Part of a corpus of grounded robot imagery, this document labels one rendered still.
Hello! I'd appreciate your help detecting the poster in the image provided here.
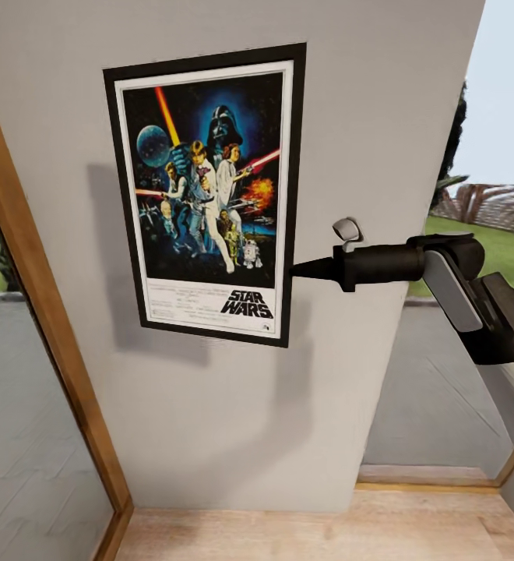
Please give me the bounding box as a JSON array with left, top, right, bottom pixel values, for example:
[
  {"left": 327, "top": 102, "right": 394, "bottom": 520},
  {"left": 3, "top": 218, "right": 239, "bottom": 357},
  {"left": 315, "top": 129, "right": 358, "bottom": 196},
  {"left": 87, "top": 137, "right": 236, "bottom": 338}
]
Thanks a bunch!
[{"left": 103, "top": 42, "right": 307, "bottom": 348}]

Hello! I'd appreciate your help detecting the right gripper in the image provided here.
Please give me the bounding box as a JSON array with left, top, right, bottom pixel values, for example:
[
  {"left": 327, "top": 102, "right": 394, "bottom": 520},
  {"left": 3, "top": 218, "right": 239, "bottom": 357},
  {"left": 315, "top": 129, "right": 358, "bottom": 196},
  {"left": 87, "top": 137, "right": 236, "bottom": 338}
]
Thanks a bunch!
[{"left": 290, "top": 244, "right": 396, "bottom": 292}]

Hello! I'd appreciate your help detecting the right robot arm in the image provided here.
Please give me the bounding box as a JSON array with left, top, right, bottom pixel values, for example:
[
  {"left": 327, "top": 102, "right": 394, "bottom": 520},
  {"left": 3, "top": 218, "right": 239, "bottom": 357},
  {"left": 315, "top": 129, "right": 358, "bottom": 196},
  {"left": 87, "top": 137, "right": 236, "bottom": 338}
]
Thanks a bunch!
[{"left": 290, "top": 216, "right": 514, "bottom": 446}]

